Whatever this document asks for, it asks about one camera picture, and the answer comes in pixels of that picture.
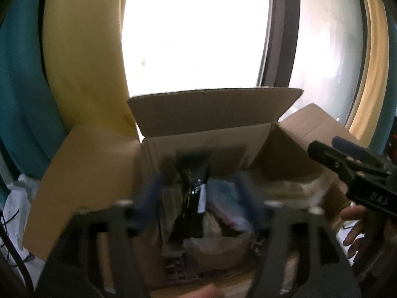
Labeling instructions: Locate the black snack packet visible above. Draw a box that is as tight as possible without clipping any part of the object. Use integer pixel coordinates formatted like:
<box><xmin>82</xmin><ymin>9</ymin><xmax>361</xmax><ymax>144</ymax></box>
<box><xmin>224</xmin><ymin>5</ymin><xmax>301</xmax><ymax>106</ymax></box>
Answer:
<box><xmin>168</xmin><ymin>152</ymin><xmax>212</xmax><ymax>246</ymax></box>

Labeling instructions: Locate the clear zip snack bag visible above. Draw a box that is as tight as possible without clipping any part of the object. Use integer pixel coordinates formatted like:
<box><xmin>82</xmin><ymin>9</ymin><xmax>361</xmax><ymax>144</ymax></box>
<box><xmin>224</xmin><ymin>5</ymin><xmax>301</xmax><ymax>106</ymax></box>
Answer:
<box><xmin>183</xmin><ymin>232</ymin><xmax>252</xmax><ymax>272</ymax></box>

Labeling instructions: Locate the light blue snack bag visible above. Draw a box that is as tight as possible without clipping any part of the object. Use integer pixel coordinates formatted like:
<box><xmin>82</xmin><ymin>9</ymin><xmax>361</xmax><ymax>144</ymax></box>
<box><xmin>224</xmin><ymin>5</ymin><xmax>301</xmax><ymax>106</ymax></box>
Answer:
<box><xmin>207</xmin><ymin>179</ymin><xmax>252</xmax><ymax>233</ymax></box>

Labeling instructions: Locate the person's right hand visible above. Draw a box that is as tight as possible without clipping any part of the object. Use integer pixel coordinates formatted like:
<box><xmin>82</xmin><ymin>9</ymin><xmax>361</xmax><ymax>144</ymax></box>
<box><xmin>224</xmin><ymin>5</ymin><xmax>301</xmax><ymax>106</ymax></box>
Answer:
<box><xmin>340</xmin><ymin>205</ymin><xmax>369</xmax><ymax>259</ymax></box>

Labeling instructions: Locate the person's left hand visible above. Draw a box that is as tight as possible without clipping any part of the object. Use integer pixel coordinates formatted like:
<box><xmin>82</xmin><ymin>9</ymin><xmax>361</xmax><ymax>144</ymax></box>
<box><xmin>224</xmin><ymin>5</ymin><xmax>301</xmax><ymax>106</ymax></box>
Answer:
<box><xmin>149</xmin><ymin>283</ymin><xmax>226</xmax><ymax>298</ymax></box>

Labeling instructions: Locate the yellow curtain right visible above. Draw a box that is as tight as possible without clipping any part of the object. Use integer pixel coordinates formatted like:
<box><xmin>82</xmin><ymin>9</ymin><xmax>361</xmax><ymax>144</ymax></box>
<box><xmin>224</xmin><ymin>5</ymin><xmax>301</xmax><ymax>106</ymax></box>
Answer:
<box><xmin>347</xmin><ymin>0</ymin><xmax>390</xmax><ymax>146</ymax></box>

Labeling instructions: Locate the yellow curtain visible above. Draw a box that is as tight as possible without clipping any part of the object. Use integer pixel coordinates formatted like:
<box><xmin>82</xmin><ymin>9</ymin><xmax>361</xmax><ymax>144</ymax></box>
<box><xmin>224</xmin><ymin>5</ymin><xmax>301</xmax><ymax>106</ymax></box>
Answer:
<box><xmin>42</xmin><ymin>0</ymin><xmax>138</xmax><ymax>138</ymax></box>
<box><xmin>347</xmin><ymin>0</ymin><xmax>390</xmax><ymax>146</ymax></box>

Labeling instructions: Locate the white tablecloth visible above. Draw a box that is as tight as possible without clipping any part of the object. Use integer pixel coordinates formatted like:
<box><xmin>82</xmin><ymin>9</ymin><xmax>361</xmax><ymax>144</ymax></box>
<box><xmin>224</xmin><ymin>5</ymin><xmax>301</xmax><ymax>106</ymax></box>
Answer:
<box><xmin>1</xmin><ymin>174</ymin><xmax>45</xmax><ymax>288</ymax></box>

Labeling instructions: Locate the brown cardboard box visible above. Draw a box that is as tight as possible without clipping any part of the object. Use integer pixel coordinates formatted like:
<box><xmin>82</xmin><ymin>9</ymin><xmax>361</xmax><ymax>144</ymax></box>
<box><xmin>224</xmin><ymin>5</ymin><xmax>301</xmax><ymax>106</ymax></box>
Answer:
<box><xmin>23</xmin><ymin>88</ymin><xmax>361</xmax><ymax>297</ymax></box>

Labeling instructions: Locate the teal curtain left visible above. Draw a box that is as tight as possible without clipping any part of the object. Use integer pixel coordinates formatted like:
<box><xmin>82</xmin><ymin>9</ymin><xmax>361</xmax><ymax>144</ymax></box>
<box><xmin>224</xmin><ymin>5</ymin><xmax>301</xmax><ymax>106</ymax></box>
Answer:
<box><xmin>1</xmin><ymin>0</ymin><xmax>66</xmax><ymax>179</ymax></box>

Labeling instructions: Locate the yellow curtain left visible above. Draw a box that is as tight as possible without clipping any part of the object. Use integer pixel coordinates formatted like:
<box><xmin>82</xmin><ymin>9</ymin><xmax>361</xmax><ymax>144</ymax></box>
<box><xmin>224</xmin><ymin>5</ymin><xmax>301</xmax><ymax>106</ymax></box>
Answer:
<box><xmin>42</xmin><ymin>0</ymin><xmax>138</xmax><ymax>138</ymax></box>

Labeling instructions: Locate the black cable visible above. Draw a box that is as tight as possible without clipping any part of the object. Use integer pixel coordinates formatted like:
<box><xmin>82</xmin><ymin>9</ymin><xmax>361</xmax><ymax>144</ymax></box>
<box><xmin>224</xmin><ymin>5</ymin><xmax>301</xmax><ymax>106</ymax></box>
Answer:
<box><xmin>0</xmin><ymin>207</ymin><xmax>32</xmax><ymax>286</ymax></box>

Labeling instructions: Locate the dark window frame post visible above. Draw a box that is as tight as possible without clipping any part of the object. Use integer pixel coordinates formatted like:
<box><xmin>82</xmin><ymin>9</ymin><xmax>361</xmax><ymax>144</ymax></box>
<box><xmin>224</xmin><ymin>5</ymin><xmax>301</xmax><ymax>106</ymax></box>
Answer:
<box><xmin>257</xmin><ymin>0</ymin><xmax>301</xmax><ymax>87</ymax></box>

